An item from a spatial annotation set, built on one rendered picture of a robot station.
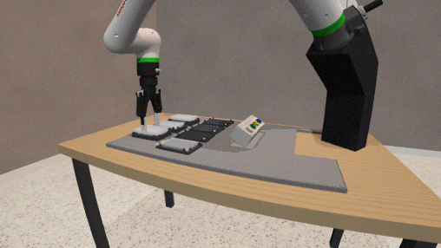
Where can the grey button panel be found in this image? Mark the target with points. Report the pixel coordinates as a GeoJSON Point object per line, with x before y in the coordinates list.
{"type": "Point", "coordinates": [245, 131]}

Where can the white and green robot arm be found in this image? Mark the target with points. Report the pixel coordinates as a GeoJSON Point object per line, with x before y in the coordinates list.
{"type": "Point", "coordinates": [331, 26]}

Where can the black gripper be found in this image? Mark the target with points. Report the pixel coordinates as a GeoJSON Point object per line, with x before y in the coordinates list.
{"type": "Point", "coordinates": [142, 99]}

